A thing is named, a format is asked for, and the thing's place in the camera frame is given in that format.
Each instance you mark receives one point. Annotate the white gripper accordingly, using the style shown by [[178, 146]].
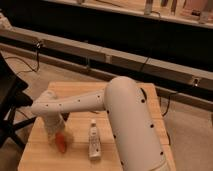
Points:
[[54, 124]]

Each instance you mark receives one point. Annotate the long metal rail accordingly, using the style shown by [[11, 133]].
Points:
[[148, 65]]

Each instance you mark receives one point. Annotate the black rectangular block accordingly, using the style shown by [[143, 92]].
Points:
[[65, 116]]

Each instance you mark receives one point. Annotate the black office chair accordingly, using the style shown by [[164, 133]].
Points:
[[12, 96]]

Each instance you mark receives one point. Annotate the green ceramic bowl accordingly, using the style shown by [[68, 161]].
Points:
[[144, 94]]

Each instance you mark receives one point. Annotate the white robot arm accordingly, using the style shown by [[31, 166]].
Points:
[[126, 105]]

